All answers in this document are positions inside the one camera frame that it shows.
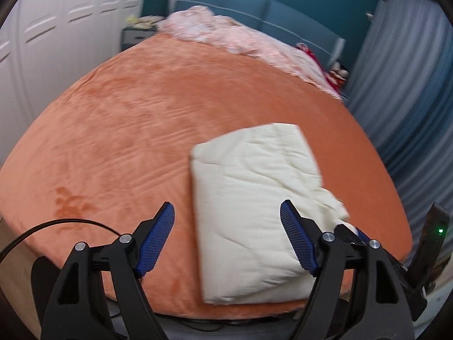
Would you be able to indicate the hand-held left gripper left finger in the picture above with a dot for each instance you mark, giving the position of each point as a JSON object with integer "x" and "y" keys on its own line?
{"x": 157, "y": 242}

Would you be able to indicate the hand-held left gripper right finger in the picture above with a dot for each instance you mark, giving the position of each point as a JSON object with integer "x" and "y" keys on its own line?
{"x": 297, "y": 242}

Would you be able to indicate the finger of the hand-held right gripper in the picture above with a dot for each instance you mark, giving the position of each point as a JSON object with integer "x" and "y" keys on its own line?
{"x": 362, "y": 236}

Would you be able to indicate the cream blanket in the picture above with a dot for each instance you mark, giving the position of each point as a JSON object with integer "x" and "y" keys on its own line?
{"x": 254, "y": 198}

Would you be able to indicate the orange bed blanket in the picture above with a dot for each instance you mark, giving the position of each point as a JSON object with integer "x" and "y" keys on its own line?
{"x": 141, "y": 131}

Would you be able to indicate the grey curtain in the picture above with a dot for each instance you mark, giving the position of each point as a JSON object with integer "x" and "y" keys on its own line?
{"x": 407, "y": 113}

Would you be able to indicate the plush toys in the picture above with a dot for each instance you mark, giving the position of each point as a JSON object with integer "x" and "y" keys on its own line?
{"x": 338, "y": 74}

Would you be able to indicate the red fabric item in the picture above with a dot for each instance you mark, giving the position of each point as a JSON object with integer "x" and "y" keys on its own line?
{"x": 309, "y": 55}

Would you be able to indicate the dark nightstand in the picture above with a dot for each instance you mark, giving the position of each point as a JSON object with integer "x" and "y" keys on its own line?
{"x": 136, "y": 39}

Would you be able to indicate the pink lace quilt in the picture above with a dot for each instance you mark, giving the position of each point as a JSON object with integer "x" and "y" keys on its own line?
{"x": 247, "y": 39}

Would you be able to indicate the white wardrobe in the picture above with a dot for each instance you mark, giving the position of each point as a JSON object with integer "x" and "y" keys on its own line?
{"x": 53, "y": 42}

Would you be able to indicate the blue upholstered headboard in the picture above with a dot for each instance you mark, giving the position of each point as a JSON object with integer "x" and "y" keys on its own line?
{"x": 269, "y": 10}

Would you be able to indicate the white wall socket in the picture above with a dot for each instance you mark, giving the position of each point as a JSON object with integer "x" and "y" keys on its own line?
{"x": 370, "y": 16}

